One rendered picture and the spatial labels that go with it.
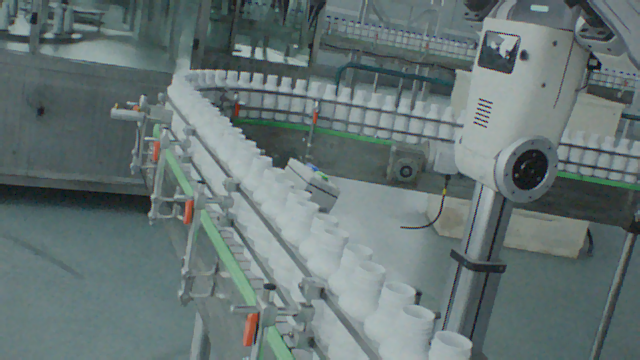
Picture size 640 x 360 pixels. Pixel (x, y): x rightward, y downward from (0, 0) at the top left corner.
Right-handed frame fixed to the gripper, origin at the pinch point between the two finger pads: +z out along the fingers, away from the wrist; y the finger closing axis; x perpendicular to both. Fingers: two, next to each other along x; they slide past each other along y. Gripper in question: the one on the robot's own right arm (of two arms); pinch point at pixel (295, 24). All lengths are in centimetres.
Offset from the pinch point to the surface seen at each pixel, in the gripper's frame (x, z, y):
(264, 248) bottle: 57, 34, 18
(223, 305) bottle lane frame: 50, 48, 21
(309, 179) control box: 32.4, 28.3, 2.2
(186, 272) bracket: 41, 46, 26
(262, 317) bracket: 86, 32, 27
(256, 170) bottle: 41, 25, 16
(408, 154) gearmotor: -72, 42, -77
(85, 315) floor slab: -129, 140, 27
